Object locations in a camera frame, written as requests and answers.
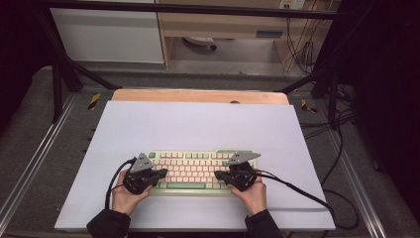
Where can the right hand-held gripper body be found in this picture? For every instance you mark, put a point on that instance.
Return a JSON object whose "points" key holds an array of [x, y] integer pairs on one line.
{"points": [[242, 177]]}

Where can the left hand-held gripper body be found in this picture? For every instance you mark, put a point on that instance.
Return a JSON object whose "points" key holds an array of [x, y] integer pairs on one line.
{"points": [[140, 178]]}

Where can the green and pink keyboard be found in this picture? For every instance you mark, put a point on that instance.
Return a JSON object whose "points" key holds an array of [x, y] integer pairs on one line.
{"points": [[194, 172]]}

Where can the person's right hand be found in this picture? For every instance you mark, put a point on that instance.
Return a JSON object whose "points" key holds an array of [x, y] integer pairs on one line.
{"points": [[252, 198]]}

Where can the person's left hand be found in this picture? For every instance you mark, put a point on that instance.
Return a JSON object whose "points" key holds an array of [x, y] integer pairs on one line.
{"points": [[124, 201]]}

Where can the white board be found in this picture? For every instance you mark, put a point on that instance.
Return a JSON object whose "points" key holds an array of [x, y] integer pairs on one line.
{"points": [[198, 125]]}

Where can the wooden table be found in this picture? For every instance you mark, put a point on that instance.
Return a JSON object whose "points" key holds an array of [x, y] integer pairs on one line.
{"points": [[198, 96]]}

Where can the yellow and black tape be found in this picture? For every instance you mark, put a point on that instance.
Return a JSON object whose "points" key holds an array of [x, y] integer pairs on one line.
{"points": [[94, 101], [307, 106]]}

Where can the black metal stand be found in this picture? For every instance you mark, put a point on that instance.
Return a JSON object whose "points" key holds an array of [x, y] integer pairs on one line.
{"points": [[333, 99], [57, 89]]}

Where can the white chair base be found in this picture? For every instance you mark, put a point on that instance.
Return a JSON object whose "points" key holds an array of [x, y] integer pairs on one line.
{"points": [[199, 41]]}

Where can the white cabinet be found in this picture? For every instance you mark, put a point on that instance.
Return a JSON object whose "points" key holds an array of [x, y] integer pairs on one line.
{"points": [[109, 36]]}

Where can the wooden desk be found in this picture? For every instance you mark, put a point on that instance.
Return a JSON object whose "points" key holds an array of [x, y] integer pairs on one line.
{"points": [[224, 24]]}

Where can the black metal crossbar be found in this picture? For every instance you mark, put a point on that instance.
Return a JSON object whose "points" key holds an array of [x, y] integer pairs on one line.
{"points": [[198, 8]]}

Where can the dark curtain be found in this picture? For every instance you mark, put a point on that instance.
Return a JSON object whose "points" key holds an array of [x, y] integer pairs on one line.
{"points": [[393, 82], [16, 49]]}

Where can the white power outlet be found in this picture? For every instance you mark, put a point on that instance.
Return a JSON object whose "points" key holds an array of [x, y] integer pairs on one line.
{"points": [[292, 4]]}

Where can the aluminium rail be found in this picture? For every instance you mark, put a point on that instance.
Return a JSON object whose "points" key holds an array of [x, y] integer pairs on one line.
{"points": [[360, 185], [36, 165]]}

